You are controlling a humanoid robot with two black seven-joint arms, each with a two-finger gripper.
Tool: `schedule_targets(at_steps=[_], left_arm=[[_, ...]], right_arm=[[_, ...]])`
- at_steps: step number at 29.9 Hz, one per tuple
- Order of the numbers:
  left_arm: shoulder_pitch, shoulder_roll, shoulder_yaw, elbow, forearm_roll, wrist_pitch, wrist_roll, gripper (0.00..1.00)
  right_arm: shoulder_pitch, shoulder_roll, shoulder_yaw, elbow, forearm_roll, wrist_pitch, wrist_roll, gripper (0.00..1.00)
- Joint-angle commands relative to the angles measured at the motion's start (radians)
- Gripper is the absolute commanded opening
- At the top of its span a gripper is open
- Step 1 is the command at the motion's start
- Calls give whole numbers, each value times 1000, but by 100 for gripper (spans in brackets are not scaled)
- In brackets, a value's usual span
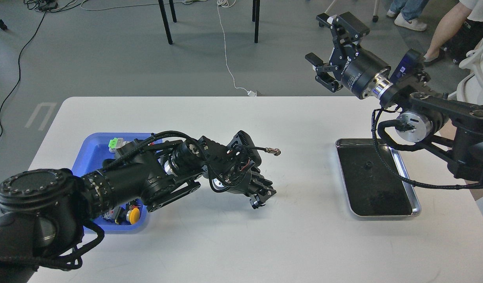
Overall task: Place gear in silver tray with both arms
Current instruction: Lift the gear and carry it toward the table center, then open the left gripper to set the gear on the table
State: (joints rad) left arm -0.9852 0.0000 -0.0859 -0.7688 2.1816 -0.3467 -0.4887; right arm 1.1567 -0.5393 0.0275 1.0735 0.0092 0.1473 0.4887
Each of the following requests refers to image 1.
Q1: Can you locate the person with bare legs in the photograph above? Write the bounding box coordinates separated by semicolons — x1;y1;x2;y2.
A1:
424;0;483;66

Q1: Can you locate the black equipment case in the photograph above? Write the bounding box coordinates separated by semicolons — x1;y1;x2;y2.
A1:
441;19;483;63

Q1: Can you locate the white rolling stand leg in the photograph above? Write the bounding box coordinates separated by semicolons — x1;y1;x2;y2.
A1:
324;0;380;23

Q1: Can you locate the black cable on floor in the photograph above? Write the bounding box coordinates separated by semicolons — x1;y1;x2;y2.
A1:
0;0;79;149

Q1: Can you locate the light green push button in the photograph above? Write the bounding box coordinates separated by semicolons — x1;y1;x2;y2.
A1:
108;138;131;155

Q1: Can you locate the person in blue jeans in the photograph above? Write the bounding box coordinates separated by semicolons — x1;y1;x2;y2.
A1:
386;0;429;31

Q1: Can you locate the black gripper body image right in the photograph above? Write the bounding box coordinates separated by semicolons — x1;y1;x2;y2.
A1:
332;51;391;99

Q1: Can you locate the blue plastic tray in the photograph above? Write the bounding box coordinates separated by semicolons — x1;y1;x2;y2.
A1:
71;132;151;233

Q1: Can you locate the black table leg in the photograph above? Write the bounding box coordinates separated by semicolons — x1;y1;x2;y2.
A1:
252;0;261;44
158;0;177;45

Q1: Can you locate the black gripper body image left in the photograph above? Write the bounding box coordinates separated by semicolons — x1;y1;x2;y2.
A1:
210;167;265;197

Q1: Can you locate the yellow push button switch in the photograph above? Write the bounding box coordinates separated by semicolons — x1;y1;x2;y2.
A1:
102;199;141;224

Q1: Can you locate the silver metal tray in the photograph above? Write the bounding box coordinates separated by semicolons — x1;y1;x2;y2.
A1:
335;138;421;220

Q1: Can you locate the black table leg right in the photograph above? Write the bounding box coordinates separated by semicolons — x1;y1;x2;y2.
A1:
252;0;261;44

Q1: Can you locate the white cable on floor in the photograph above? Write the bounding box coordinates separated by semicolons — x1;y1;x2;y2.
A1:
216;0;258;97

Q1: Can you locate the black robot arm image left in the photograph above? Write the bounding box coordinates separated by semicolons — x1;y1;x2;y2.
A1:
0;131;281;283

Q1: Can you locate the black table leg left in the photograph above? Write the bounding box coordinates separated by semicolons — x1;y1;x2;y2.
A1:
158;0;177;45

